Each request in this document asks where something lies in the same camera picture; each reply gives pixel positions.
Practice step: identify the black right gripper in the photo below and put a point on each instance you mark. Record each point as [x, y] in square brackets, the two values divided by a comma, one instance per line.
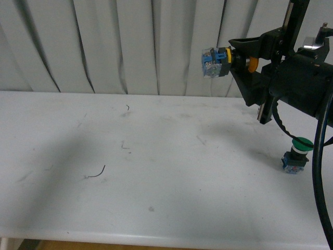
[299, 78]

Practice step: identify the yellow push button switch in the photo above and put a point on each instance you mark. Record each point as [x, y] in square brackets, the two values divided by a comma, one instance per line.
[219, 62]

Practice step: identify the white pleated curtain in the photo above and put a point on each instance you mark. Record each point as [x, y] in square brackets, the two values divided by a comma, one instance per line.
[124, 47]

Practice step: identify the green push button switch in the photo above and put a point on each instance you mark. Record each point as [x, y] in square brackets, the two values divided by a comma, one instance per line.
[295, 160]

